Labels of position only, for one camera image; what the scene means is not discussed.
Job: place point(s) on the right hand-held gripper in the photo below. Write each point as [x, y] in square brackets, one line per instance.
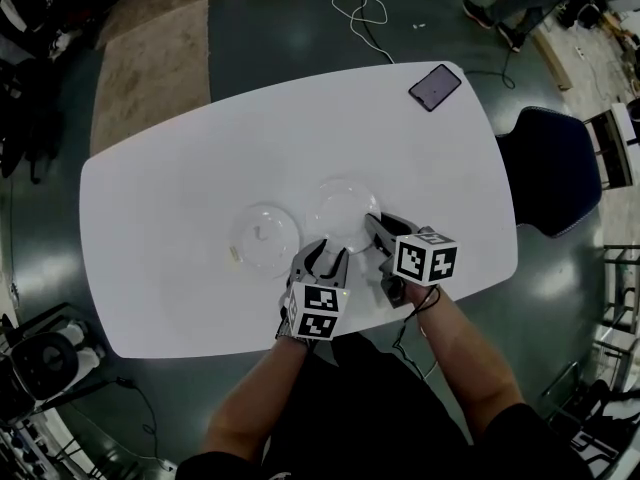
[425, 260]

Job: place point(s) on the dark blue chair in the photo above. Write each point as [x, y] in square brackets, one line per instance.
[550, 173]

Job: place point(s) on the beige floor mat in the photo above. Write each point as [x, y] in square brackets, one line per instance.
[175, 3]
[150, 78]

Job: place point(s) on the black smartphone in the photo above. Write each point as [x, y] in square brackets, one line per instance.
[435, 88]

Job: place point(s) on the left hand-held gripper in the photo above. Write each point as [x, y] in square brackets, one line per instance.
[317, 313]

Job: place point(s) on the person's right forearm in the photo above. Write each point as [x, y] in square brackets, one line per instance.
[465, 368]

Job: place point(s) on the clear glass bowl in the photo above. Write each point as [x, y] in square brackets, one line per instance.
[265, 238]
[340, 208]

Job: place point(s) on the white shelf unit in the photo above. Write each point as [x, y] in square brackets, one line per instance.
[625, 123]

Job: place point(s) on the person's black clothing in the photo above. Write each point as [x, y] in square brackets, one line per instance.
[370, 418]

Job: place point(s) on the person's left forearm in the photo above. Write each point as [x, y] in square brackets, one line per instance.
[250, 408]

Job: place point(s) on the black and white machine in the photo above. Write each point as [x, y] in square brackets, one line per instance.
[47, 363]

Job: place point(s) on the black office chair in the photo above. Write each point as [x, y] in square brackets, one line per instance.
[30, 133]

